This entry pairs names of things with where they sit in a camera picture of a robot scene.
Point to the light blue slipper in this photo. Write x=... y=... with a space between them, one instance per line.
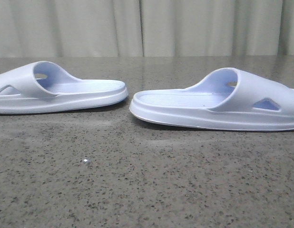
x=226 y=99
x=45 y=87

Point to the pale grey-green backdrop curtain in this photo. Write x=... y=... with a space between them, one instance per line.
x=145 y=28

